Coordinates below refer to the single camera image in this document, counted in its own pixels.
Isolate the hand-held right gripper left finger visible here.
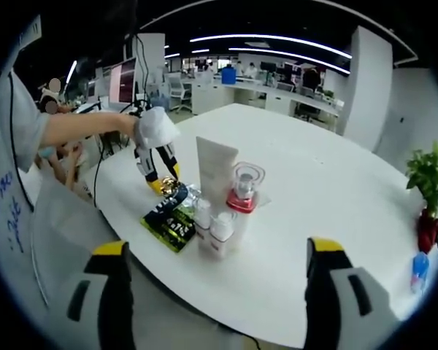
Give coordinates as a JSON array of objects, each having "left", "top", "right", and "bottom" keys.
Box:
[{"left": 39, "top": 240, "right": 135, "bottom": 350}]

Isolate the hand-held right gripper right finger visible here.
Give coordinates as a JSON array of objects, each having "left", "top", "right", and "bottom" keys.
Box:
[{"left": 304, "top": 237, "right": 401, "bottom": 350}]

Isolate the gold foil sachet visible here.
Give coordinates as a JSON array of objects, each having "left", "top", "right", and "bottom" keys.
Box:
[{"left": 155, "top": 175, "right": 182, "bottom": 198}]

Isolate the cream skincare tube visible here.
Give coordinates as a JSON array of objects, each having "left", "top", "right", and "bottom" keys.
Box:
[{"left": 196, "top": 136, "right": 240, "bottom": 205}]

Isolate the black green sachet pack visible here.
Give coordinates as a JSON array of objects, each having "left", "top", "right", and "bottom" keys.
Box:
[{"left": 140, "top": 183, "right": 202, "bottom": 255}]

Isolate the small white skincare bottle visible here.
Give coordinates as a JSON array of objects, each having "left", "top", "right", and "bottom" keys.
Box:
[
  {"left": 208, "top": 211, "right": 239, "bottom": 260},
  {"left": 195, "top": 198, "right": 215, "bottom": 252}
]

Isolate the red collar skincare pump bottle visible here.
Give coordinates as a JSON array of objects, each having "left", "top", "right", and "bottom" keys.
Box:
[{"left": 224, "top": 160, "right": 268, "bottom": 252}]

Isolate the person's left hand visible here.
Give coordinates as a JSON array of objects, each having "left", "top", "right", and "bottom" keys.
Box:
[{"left": 118, "top": 112, "right": 142, "bottom": 141}]

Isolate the blue water jug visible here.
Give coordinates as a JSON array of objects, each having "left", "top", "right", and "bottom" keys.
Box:
[{"left": 149, "top": 89, "right": 167, "bottom": 109}]

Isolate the black tripod stand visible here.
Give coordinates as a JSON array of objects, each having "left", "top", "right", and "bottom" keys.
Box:
[{"left": 133, "top": 82, "right": 147, "bottom": 111}]

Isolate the white office chair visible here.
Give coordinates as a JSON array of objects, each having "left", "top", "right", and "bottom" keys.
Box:
[{"left": 166, "top": 71, "right": 193, "bottom": 114}]

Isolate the pink screen monitor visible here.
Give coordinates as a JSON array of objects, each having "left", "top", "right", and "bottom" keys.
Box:
[{"left": 108, "top": 56, "right": 137, "bottom": 106}]

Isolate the blue packet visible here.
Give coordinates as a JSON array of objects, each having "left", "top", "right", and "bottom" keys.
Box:
[{"left": 410, "top": 251, "right": 431, "bottom": 293}]

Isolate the white light bar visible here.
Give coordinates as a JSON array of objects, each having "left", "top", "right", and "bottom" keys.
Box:
[{"left": 66, "top": 60, "right": 78, "bottom": 89}]

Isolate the long white counter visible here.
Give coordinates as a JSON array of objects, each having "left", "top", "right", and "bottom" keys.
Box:
[{"left": 191, "top": 76, "right": 342, "bottom": 132}]

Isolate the person in grey shirt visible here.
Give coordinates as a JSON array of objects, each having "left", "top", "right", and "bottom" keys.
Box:
[{"left": 0, "top": 69, "right": 50, "bottom": 303}]

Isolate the white ceiling light strip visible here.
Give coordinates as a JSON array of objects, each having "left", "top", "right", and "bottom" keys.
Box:
[
  {"left": 189, "top": 34, "right": 353, "bottom": 59},
  {"left": 228, "top": 47, "right": 352, "bottom": 74}
]

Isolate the ceiling air conditioner unit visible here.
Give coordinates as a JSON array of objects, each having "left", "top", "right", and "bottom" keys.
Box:
[{"left": 17, "top": 15, "right": 42, "bottom": 47}]

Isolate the green plant in red pot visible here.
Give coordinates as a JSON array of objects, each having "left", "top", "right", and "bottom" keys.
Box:
[{"left": 404, "top": 141, "right": 438, "bottom": 254}]

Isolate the thin black cable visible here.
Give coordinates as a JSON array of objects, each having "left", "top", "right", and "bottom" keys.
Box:
[
  {"left": 92, "top": 104, "right": 135, "bottom": 209},
  {"left": 8, "top": 71, "right": 35, "bottom": 212}
]

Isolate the hanging black cable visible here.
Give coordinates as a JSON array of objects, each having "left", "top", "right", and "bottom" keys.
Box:
[{"left": 136, "top": 34, "right": 150, "bottom": 96}]

